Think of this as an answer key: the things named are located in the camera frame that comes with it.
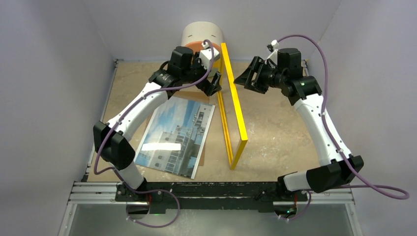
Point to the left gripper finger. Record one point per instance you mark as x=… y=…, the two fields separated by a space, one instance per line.
x=207 y=87
x=216 y=83

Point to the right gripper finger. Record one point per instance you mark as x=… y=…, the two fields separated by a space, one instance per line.
x=255 y=66
x=245 y=80

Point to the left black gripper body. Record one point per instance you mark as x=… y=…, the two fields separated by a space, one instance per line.
x=195 y=73

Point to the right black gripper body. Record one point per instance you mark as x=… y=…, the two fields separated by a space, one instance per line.
x=276 y=78

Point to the building photo print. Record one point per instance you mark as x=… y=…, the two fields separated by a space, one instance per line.
x=175 y=136

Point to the yellow wooden picture frame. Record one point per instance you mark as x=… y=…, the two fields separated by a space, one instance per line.
x=233 y=123

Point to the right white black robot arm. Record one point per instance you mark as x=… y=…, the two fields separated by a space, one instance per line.
x=337 y=164

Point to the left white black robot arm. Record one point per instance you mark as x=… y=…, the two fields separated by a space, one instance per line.
x=111 y=139

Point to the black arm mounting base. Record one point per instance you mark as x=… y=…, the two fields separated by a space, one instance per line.
x=263 y=197

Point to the round three-drawer mini cabinet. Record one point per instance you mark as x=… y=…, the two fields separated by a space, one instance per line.
x=195 y=33

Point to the brown frame backing board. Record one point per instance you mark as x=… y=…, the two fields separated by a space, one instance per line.
x=199 y=97

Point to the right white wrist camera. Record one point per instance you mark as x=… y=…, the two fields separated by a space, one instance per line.
x=273 y=48

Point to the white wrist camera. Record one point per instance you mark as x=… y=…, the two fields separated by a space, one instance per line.
x=208 y=57
x=273 y=48

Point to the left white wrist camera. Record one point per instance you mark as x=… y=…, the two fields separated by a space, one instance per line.
x=208 y=57

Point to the aluminium rail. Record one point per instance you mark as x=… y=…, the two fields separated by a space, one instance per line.
x=105 y=193

